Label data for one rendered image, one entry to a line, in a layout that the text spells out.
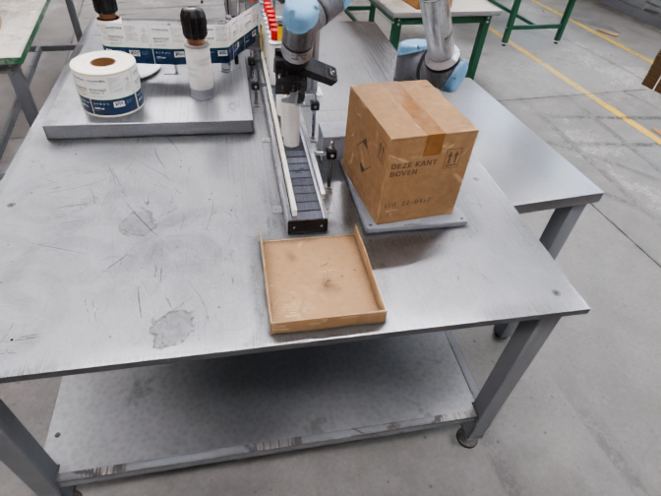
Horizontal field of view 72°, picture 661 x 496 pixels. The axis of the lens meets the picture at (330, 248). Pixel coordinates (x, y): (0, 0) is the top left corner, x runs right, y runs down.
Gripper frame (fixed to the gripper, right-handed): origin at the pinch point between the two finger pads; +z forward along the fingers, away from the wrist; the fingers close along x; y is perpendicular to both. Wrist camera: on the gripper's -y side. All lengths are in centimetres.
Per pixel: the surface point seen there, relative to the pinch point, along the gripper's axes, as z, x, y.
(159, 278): -1, 49, 38
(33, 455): 28, 87, 76
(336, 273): -3, 51, -4
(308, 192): 7.1, 24.9, -0.9
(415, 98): -9.7, 6.3, -30.6
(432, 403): 46, 89, -41
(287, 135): 15.1, 1.9, 2.5
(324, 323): -12, 64, 2
